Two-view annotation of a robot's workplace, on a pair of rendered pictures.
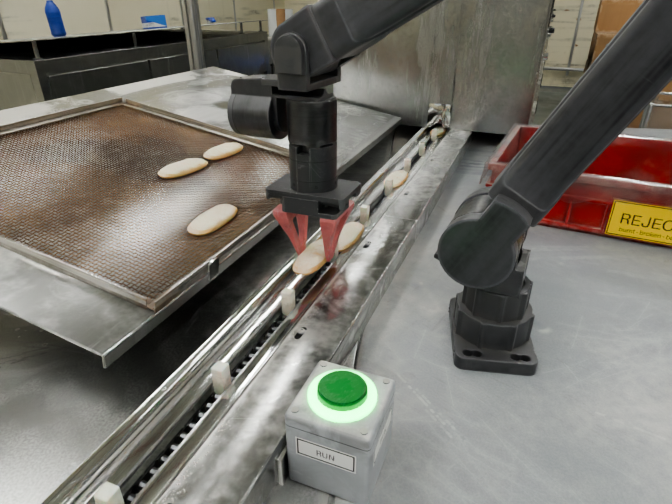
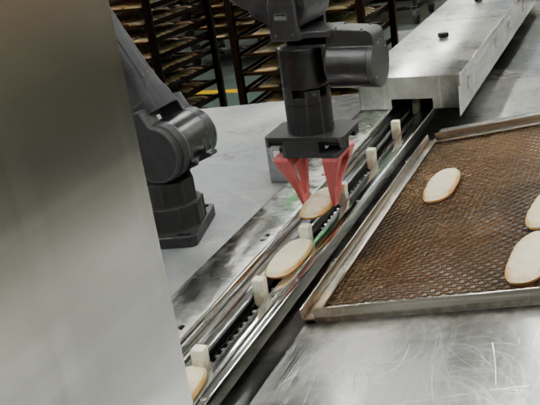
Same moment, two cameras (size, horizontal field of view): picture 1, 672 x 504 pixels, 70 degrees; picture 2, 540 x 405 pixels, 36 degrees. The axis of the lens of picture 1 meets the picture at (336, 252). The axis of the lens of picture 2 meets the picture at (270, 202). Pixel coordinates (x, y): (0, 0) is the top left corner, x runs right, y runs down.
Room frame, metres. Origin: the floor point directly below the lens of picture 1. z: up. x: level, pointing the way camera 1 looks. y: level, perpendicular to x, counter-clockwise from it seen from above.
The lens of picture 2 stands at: (1.54, 0.04, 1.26)
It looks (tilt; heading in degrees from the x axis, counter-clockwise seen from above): 21 degrees down; 184
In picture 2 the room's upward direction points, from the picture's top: 9 degrees counter-clockwise
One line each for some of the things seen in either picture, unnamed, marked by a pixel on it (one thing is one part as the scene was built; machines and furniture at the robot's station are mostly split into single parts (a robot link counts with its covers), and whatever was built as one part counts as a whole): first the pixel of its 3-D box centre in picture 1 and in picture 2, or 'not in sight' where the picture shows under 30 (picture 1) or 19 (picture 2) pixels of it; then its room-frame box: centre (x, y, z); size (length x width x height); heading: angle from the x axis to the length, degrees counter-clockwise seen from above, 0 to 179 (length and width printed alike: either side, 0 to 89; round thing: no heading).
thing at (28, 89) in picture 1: (129, 113); not in sight; (3.12, 1.31, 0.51); 1.93 x 1.05 x 1.02; 158
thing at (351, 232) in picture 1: (346, 234); (289, 255); (0.66, -0.02, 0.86); 0.10 x 0.04 x 0.01; 158
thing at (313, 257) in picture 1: (315, 253); (320, 200); (0.56, 0.03, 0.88); 0.10 x 0.04 x 0.01; 158
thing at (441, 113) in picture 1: (439, 115); not in sight; (1.30, -0.27, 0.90); 0.06 x 0.01 x 0.06; 68
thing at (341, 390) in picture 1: (342, 393); not in sight; (0.29, 0.00, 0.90); 0.04 x 0.04 x 0.02
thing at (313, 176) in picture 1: (313, 170); (309, 114); (0.56, 0.03, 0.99); 0.10 x 0.07 x 0.07; 68
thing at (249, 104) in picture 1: (278, 87); (332, 35); (0.57, 0.07, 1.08); 0.11 x 0.09 x 0.12; 64
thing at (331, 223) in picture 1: (319, 225); (311, 169); (0.56, 0.02, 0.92); 0.07 x 0.07 x 0.09; 68
